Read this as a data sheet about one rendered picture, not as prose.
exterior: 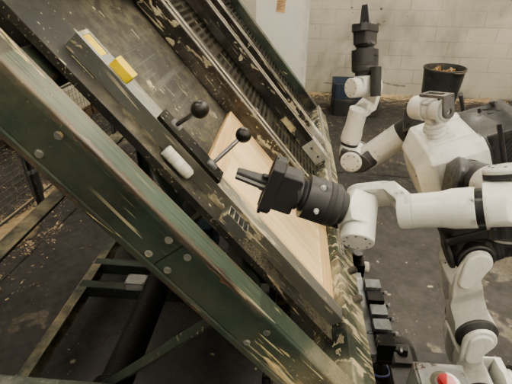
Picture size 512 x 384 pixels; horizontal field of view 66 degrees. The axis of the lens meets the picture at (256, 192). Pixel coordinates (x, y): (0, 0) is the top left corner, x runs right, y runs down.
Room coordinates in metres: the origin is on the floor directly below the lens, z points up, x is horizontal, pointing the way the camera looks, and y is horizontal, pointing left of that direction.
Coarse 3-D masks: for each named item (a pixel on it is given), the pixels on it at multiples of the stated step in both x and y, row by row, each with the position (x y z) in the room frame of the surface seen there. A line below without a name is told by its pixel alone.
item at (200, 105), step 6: (198, 102) 0.77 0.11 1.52; (204, 102) 0.78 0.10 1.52; (192, 108) 0.77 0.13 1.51; (198, 108) 0.76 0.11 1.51; (204, 108) 0.77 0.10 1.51; (192, 114) 0.77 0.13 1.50; (198, 114) 0.76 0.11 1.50; (204, 114) 0.77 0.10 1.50; (174, 120) 0.83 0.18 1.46; (180, 120) 0.82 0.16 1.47; (186, 120) 0.81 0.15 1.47; (174, 126) 0.83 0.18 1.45; (180, 126) 0.83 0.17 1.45
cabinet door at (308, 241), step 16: (224, 128) 1.14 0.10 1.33; (224, 144) 1.05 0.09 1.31; (240, 144) 1.16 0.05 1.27; (256, 144) 1.26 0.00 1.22; (224, 160) 0.98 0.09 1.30; (240, 160) 1.07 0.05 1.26; (256, 160) 1.17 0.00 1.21; (224, 176) 0.91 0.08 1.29; (240, 192) 0.92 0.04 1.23; (256, 192) 0.99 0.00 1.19; (256, 208) 0.92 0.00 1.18; (272, 224) 0.92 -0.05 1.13; (288, 224) 1.01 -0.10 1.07; (304, 224) 1.11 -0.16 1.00; (288, 240) 0.93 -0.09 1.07; (304, 240) 1.01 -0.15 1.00; (320, 240) 1.11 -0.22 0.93; (304, 256) 0.93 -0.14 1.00; (320, 256) 1.02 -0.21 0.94; (320, 272) 0.94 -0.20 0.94
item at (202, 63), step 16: (144, 0) 1.32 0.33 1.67; (160, 0) 1.31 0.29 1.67; (160, 16) 1.32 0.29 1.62; (176, 16) 1.33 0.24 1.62; (160, 32) 1.32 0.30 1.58; (176, 32) 1.31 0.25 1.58; (192, 32) 1.35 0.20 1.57; (176, 48) 1.31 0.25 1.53; (192, 48) 1.31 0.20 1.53; (192, 64) 1.31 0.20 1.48; (208, 64) 1.30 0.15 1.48; (208, 80) 1.30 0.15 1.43; (224, 80) 1.30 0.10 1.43; (224, 96) 1.30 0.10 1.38; (240, 96) 1.30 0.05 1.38; (240, 112) 1.29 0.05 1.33; (256, 112) 1.33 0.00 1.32; (256, 128) 1.29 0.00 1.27; (272, 144) 1.28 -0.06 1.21; (272, 160) 1.28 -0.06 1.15; (288, 160) 1.28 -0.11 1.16; (304, 176) 1.28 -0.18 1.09
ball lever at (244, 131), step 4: (240, 128) 0.87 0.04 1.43; (244, 128) 0.87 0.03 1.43; (236, 132) 0.87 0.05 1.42; (240, 132) 0.86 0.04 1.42; (244, 132) 0.86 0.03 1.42; (248, 132) 0.87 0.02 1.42; (236, 136) 0.87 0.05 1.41; (240, 136) 0.86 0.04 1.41; (244, 136) 0.86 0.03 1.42; (248, 136) 0.86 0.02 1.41; (236, 140) 0.86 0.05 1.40; (240, 140) 0.86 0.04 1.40; (244, 140) 0.86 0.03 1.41; (248, 140) 0.87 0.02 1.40; (232, 144) 0.86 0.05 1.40; (228, 148) 0.85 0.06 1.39; (224, 152) 0.85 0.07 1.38; (220, 156) 0.84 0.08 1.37; (208, 160) 0.83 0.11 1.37; (212, 160) 0.83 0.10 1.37; (216, 160) 0.83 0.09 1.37; (208, 164) 0.82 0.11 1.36; (212, 164) 0.82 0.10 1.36; (212, 168) 0.82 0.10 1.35
